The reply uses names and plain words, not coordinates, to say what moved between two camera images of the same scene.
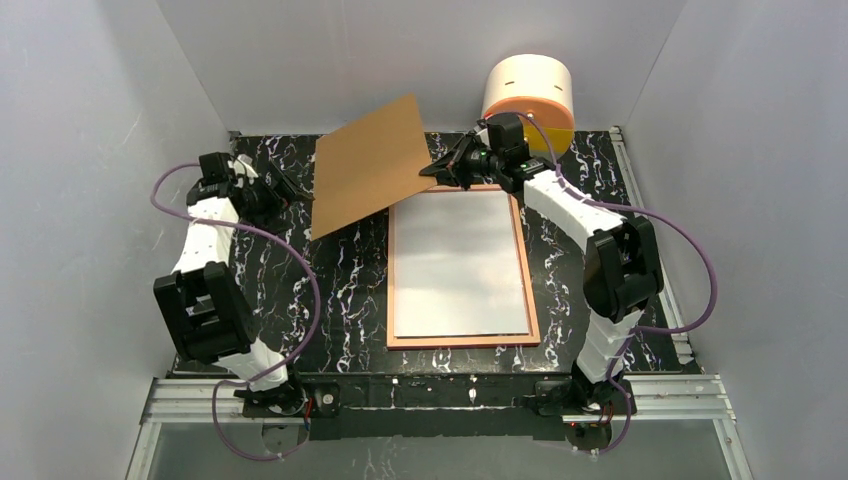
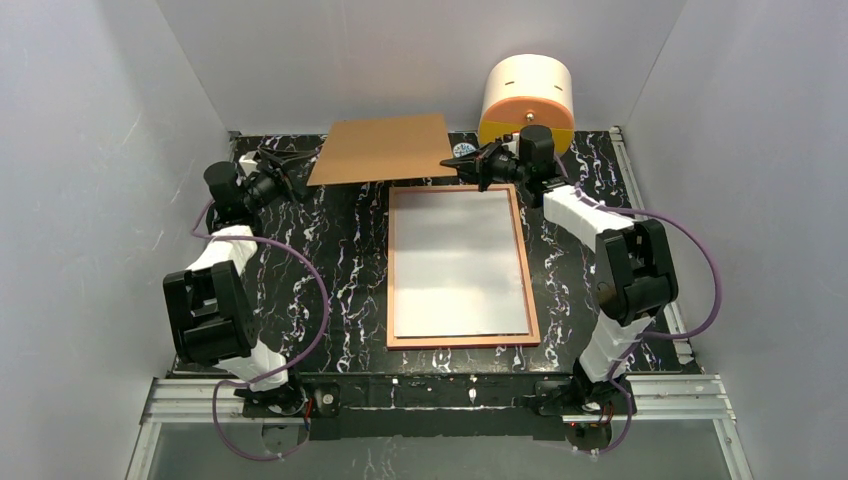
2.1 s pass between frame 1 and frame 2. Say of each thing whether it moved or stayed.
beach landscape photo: stayed
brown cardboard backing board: moved
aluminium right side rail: stayed
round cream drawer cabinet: stayed
